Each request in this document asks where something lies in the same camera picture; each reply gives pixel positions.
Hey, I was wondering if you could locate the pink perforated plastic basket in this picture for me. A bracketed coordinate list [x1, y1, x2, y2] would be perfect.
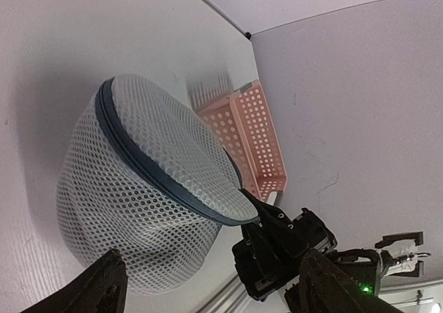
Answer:
[197, 80, 287, 205]

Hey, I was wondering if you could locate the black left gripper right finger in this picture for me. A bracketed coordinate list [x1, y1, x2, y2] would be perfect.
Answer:
[299, 250, 400, 313]

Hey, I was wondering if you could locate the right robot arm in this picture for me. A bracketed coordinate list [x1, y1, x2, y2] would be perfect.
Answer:
[232, 189, 381, 301]

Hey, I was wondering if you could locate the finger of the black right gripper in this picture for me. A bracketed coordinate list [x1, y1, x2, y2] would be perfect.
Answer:
[240, 188, 294, 251]
[232, 224, 286, 292]

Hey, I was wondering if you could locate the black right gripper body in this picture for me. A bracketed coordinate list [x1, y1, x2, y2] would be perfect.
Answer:
[230, 207, 338, 302]

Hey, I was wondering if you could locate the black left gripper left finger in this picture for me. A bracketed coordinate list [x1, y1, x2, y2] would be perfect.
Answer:
[24, 249, 128, 313]

